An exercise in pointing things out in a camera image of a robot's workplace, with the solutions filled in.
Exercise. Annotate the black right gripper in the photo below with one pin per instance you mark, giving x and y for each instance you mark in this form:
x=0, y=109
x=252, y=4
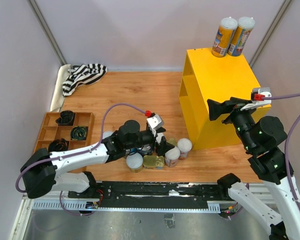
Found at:
x=215, y=107

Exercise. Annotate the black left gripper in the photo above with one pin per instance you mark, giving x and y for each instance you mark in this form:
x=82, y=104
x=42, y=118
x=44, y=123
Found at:
x=160, y=149

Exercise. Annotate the blue can silver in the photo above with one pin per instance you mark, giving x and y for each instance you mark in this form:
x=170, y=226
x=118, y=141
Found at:
x=144, y=150

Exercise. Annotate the red label can white lid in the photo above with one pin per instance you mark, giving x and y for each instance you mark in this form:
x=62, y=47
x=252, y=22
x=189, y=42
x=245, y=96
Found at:
x=184, y=145

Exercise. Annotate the yellow wooden shelf cabinet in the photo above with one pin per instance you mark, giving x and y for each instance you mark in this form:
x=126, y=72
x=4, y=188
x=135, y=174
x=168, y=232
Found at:
x=211, y=87

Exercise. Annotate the tall can white lid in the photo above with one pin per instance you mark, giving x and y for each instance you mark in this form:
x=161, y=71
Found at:
x=172, y=156
x=224, y=35

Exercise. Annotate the tall yellow blue can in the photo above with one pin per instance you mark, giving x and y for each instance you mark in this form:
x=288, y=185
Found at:
x=245, y=26

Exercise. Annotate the small can white lid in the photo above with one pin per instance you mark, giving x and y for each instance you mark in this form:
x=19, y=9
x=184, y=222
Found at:
x=159, y=137

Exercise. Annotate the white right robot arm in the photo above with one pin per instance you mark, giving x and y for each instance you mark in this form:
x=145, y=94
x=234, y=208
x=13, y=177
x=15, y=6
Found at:
x=261, y=140

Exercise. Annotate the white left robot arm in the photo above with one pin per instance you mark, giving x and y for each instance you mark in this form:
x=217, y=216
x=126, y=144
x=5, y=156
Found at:
x=52, y=171

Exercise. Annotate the gold sardine tin upper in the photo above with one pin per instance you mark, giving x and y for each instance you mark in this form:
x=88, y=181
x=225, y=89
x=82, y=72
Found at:
x=172, y=141

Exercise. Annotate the gold sardine tin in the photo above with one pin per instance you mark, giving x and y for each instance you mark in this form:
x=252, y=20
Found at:
x=172, y=141
x=153, y=162

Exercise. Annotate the tall can white lid front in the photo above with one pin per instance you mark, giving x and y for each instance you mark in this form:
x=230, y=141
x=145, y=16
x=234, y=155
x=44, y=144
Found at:
x=172, y=156

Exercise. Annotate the gold sardine tin lower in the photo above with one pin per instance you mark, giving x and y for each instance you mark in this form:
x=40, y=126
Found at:
x=153, y=162

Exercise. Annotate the yellow can white lid front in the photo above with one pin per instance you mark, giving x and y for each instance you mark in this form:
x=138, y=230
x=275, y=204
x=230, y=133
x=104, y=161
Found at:
x=135, y=162

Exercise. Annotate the short green can white lid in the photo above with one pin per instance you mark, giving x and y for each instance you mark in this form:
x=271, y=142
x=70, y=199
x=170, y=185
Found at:
x=107, y=134

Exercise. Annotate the green patterned rolled belt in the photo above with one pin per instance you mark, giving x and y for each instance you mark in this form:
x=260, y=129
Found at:
x=79, y=133

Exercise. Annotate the black rolled belt top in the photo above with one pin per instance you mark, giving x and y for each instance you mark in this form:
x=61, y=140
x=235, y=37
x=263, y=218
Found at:
x=66, y=118

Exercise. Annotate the black rolled belt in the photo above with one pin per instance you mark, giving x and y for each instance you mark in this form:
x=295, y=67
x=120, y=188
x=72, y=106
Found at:
x=58, y=145
x=66, y=118

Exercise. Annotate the black striped cloth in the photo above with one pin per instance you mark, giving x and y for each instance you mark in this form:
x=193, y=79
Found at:
x=85, y=74

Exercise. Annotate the black rolled belt middle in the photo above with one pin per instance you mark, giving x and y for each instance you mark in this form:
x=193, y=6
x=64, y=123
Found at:
x=58, y=145

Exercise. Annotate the cream cloth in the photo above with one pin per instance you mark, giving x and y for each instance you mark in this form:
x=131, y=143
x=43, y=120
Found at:
x=57, y=97

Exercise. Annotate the wooden compartment tray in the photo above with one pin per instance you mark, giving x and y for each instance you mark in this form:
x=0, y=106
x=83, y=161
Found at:
x=51, y=131

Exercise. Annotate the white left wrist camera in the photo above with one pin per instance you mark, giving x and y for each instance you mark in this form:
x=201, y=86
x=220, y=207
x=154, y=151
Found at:
x=154, y=122

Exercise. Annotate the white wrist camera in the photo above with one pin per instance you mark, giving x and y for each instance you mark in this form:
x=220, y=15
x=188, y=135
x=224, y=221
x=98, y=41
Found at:
x=154, y=122
x=259, y=98

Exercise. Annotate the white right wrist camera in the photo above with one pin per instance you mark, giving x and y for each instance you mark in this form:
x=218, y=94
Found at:
x=259, y=98

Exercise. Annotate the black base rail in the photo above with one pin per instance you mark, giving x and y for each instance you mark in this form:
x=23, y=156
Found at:
x=116, y=189

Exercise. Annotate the aluminium frame post right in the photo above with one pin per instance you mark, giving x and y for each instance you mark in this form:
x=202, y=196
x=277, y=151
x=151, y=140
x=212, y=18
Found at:
x=283, y=9

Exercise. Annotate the aluminium frame post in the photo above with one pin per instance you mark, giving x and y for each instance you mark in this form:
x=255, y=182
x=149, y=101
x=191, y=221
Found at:
x=47, y=31
x=283, y=9

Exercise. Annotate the aluminium frame post left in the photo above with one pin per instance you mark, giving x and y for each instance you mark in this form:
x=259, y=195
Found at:
x=47, y=31

